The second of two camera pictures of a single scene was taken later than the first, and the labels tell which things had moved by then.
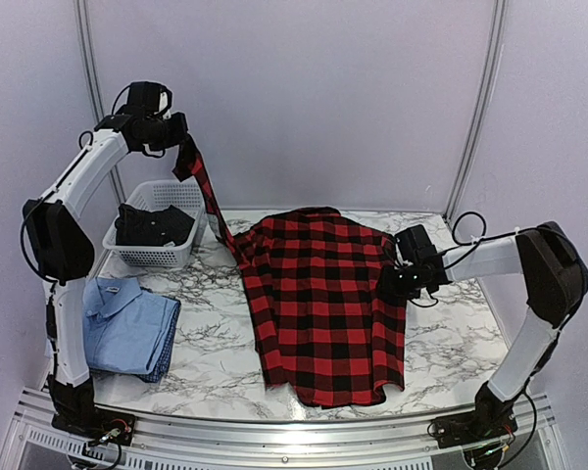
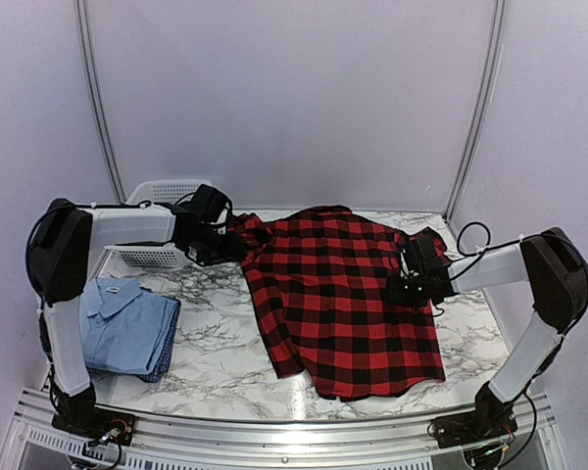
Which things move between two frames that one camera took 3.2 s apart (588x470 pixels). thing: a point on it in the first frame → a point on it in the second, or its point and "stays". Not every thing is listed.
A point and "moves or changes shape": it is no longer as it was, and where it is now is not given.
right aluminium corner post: [498, 27] stays
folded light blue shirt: [123, 329] stays
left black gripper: [179, 132] → [232, 252]
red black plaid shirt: [325, 329] moves or changes shape
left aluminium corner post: [96, 93] stays
